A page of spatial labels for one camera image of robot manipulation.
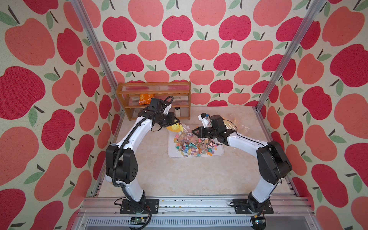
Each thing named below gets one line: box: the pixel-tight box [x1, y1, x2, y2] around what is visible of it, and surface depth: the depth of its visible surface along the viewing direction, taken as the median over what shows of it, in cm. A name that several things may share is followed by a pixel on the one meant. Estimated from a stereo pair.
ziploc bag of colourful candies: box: [230, 119, 252, 139], surface depth 103 cm
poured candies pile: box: [173, 138, 219, 158], surface depth 97 cm
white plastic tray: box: [167, 131, 186, 159], surface depth 98 cm
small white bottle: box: [174, 106, 181, 117], surface depth 110 cm
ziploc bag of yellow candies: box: [166, 122, 190, 133], surface depth 86 cm
